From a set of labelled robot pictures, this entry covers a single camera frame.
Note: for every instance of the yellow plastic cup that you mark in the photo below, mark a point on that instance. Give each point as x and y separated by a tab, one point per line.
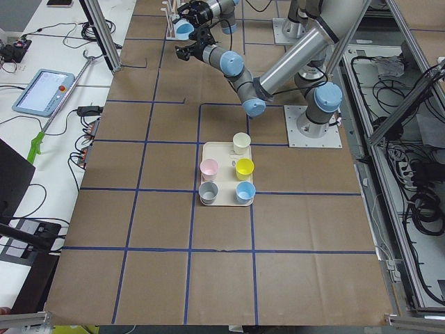
244	169

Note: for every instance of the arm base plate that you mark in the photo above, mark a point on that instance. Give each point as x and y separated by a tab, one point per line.
287	32
302	133

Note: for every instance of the pink plastic cup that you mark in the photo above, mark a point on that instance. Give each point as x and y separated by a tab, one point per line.
209	169

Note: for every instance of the black power adapter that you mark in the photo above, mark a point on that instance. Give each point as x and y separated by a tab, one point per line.
87	111

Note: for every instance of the cream plastic tray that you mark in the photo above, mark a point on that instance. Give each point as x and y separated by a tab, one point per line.
226	179

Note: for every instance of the white wire cup rack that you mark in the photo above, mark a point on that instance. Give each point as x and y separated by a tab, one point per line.
169	7

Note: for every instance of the cream white plastic cup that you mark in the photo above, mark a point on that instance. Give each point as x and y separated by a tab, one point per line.
241	142

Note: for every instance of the light blue plastic cup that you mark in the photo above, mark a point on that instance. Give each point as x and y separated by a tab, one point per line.
182	29

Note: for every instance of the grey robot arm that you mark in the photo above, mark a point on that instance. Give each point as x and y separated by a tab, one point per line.
224	14
253	92

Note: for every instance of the grey plastic cup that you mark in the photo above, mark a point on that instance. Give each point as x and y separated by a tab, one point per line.
208	192

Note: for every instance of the metal reacher grabber tool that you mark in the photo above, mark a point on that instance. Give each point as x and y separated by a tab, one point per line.
36	142

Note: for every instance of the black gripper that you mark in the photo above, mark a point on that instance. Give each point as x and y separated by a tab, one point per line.
195	51
201	10

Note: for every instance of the blue teach pendant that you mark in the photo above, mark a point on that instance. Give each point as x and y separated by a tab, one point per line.
44	93

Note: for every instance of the aluminium frame post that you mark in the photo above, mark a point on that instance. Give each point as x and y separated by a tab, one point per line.
95	17

